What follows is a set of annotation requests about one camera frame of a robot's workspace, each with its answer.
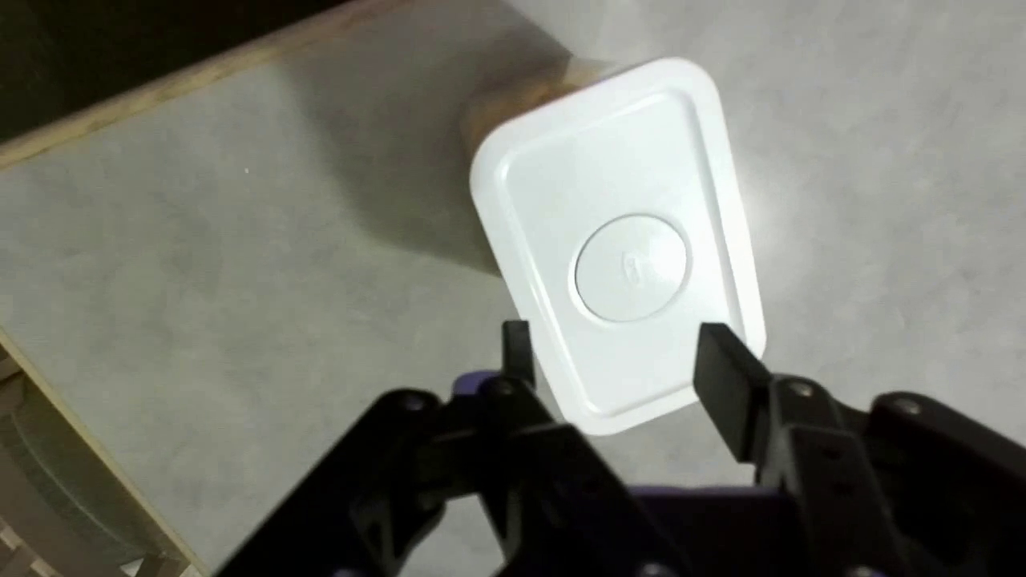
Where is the white lid with round button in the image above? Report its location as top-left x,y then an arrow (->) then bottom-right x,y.
468,54 -> 770,440

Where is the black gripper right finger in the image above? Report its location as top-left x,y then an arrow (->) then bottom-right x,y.
688,319 -> 1026,577

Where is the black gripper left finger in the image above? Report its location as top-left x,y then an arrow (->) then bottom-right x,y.
210,319 -> 666,577

